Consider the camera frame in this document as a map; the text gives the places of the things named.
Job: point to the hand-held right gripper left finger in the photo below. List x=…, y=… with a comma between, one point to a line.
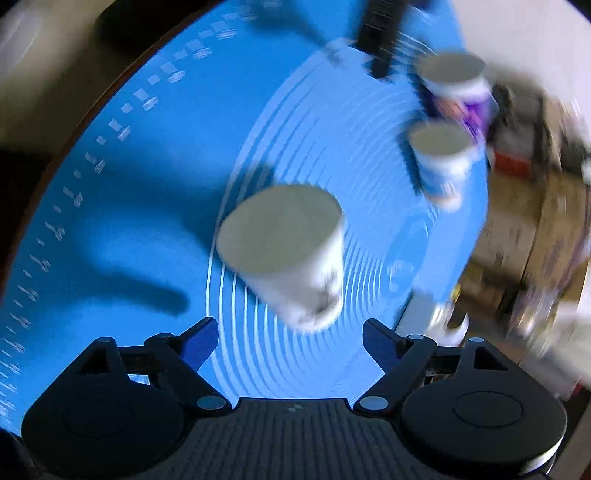
x=203, y=339

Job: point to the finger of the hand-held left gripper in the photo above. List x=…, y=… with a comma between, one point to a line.
x=381, y=39

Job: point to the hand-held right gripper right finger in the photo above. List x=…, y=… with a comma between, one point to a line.
x=376, y=340

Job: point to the purple and white paper cup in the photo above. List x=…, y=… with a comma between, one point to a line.
x=461, y=90

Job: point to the blue and white paper cup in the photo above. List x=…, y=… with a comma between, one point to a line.
x=443, y=159

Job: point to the blue silicone mat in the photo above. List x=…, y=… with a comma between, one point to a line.
x=184, y=184

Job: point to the cardboard box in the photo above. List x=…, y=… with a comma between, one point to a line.
x=535, y=230

